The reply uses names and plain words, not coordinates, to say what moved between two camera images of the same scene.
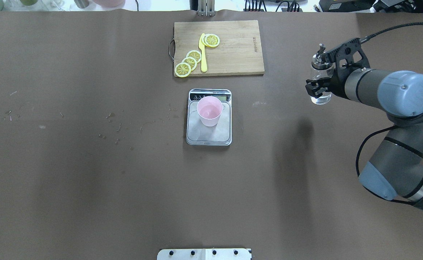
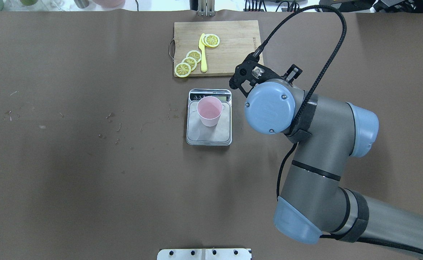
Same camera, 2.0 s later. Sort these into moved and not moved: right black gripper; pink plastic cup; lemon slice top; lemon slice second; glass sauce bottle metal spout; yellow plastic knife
Moved: glass sauce bottle metal spout; right black gripper
Not moved: pink plastic cup; lemon slice top; yellow plastic knife; lemon slice second
